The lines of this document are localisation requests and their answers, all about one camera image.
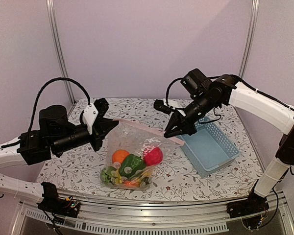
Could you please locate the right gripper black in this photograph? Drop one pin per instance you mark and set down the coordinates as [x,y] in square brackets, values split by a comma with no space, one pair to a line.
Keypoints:
[187,127]

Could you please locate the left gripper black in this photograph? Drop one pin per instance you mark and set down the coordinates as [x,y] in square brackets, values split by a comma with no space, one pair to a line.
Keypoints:
[100,130]

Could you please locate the orange toy fruit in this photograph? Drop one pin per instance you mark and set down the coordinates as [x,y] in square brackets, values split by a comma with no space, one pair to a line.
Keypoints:
[119,156]

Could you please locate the clear zip top bag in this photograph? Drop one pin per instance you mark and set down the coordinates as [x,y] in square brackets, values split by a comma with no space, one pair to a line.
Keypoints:
[135,138]

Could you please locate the red toy apple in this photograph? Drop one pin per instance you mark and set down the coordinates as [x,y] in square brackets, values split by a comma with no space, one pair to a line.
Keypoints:
[152,156]

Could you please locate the green toy pepper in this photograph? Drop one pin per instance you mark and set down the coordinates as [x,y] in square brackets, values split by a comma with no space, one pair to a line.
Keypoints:
[131,165]

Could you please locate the green toy watermelon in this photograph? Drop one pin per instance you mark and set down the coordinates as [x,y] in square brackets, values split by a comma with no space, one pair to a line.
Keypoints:
[107,175]

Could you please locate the yellow toy pear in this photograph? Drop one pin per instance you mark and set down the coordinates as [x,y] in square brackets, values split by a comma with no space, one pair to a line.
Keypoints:
[118,180]

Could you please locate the green orange toy mango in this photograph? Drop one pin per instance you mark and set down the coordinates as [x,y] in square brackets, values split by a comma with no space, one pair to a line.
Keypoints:
[138,182]

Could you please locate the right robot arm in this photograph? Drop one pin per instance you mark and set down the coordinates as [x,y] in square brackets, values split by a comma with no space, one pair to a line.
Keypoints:
[208,93]

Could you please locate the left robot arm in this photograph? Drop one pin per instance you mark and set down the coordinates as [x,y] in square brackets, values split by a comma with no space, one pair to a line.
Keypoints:
[28,149]

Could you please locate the light blue plastic basket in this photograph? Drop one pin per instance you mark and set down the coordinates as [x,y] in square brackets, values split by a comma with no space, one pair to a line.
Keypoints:
[209,149]

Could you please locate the floral tablecloth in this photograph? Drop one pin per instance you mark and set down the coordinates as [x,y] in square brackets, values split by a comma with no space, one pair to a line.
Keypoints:
[174,179]

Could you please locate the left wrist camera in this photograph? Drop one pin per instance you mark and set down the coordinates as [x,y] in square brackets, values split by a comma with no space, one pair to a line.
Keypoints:
[92,112]

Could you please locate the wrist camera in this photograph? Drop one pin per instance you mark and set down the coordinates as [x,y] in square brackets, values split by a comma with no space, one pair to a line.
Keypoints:
[92,112]
[161,107]

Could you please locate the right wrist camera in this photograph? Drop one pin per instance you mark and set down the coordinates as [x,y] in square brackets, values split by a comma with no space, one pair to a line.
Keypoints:
[161,107]

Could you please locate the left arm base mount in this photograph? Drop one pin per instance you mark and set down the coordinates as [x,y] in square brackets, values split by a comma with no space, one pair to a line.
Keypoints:
[54,204]

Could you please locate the front aluminium rail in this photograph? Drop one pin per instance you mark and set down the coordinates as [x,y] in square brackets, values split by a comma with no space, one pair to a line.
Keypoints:
[100,215]

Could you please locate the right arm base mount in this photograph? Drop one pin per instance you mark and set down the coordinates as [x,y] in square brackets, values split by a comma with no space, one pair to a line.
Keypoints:
[254,208]

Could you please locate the right aluminium frame post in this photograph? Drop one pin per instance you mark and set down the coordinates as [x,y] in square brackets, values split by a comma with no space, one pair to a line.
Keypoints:
[250,36]

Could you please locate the aluminium frame post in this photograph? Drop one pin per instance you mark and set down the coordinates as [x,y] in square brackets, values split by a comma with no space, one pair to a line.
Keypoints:
[250,36]
[56,37]

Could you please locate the left aluminium frame post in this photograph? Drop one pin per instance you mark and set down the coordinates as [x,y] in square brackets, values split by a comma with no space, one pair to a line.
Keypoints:
[56,37]

